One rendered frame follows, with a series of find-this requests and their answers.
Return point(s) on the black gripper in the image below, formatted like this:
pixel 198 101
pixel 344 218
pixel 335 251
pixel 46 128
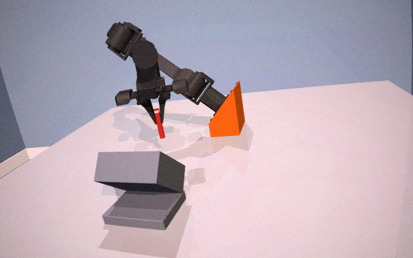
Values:
pixel 178 87

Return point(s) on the red peg with white band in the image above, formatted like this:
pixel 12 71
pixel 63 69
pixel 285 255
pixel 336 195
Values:
pixel 160 128

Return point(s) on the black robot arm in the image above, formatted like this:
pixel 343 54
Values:
pixel 126 39

